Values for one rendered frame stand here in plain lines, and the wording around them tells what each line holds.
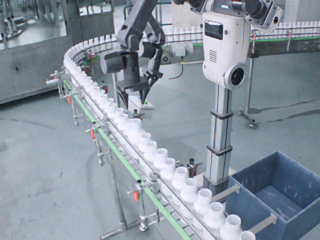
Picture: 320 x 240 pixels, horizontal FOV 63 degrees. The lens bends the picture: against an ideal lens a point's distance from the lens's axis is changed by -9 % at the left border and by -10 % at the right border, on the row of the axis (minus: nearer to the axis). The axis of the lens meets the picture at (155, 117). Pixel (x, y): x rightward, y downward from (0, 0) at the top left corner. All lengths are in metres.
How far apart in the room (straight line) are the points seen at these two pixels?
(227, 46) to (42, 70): 3.33
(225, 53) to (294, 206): 0.81
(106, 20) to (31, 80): 2.73
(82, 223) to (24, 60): 2.66
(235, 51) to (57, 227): 1.82
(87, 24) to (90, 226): 4.81
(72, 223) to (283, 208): 1.59
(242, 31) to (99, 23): 5.21
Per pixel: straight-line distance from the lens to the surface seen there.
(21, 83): 4.36
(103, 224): 2.29
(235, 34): 1.41
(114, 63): 0.92
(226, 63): 1.45
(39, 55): 4.28
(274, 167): 1.44
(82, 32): 6.34
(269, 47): 3.24
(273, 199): 1.44
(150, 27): 1.33
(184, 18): 5.15
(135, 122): 1.09
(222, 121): 1.64
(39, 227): 2.43
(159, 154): 0.94
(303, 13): 6.97
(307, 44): 3.54
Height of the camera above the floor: 1.72
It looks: 29 degrees down
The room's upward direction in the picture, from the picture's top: 3 degrees counter-clockwise
